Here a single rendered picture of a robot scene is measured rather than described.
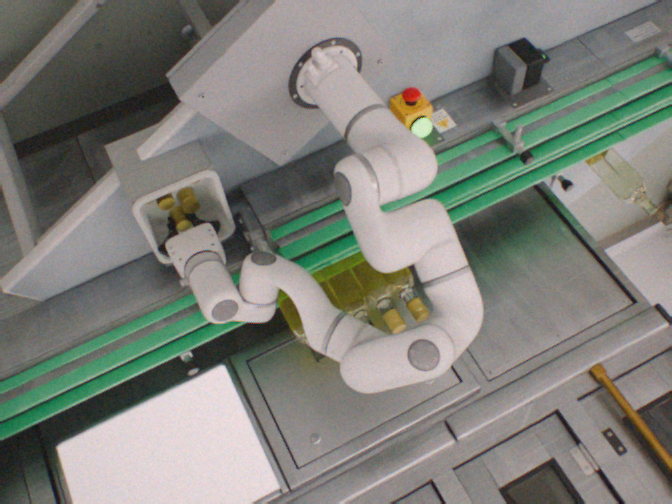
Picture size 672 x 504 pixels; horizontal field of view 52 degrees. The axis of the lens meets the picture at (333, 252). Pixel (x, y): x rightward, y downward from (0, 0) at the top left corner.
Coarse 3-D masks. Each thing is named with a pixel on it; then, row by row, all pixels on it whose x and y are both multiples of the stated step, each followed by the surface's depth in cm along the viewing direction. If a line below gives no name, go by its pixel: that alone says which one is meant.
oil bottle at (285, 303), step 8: (280, 296) 151; (288, 296) 151; (280, 304) 151; (288, 304) 150; (288, 312) 149; (296, 312) 149; (288, 320) 149; (296, 320) 148; (296, 328) 147; (296, 336) 148; (304, 336) 147; (304, 344) 149
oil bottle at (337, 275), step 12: (336, 264) 155; (324, 276) 154; (336, 276) 153; (348, 276) 153; (336, 288) 151; (348, 288) 151; (348, 300) 150; (360, 300) 149; (348, 312) 149; (360, 312) 149
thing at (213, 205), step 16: (192, 176) 131; (208, 176) 132; (160, 192) 129; (176, 192) 142; (208, 192) 147; (144, 208) 141; (208, 208) 151; (224, 208) 142; (144, 224) 134; (160, 224) 147; (192, 224) 150; (224, 224) 149; (160, 240) 148; (160, 256) 144
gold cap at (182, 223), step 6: (174, 210) 144; (180, 210) 144; (174, 216) 144; (180, 216) 143; (186, 216) 144; (174, 222) 144; (180, 222) 143; (186, 222) 144; (180, 228) 144; (186, 228) 145
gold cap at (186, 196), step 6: (180, 192) 141; (186, 192) 141; (192, 192) 142; (180, 198) 141; (186, 198) 140; (192, 198) 141; (186, 204) 140; (192, 204) 140; (198, 204) 141; (186, 210) 141; (192, 210) 142
